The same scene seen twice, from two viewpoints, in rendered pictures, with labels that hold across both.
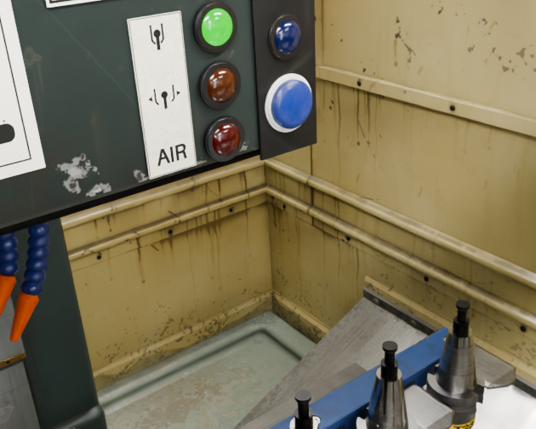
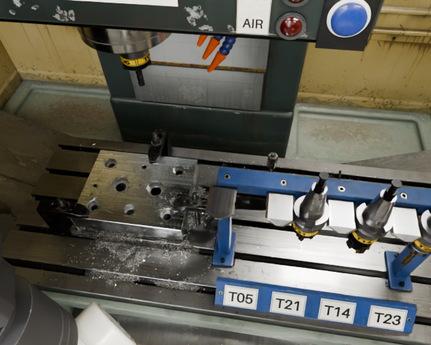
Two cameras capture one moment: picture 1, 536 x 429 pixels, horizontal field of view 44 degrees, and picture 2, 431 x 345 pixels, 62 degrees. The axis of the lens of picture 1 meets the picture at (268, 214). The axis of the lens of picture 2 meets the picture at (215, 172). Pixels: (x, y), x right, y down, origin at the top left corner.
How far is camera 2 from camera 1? 0.18 m
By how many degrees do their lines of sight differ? 43
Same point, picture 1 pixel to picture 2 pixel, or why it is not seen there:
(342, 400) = (364, 189)
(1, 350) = (256, 63)
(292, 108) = (344, 23)
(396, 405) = (381, 212)
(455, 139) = not seen: outside the picture
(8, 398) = (251, 87)
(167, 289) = (373, 71)
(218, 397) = (362, 142)
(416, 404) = (403, 219)
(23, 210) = (165, 24)
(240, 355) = (392, 128)
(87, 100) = not seen: outside the picture
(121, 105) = not seen: outside the picture
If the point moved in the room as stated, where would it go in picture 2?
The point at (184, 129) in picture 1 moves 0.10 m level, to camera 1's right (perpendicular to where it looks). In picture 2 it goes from (264, 11) to (364, 57)
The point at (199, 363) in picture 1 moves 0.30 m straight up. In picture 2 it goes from (367, 119) to (390, 64)
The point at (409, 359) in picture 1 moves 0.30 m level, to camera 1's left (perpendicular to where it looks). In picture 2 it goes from (425, 196) to (292, 118)
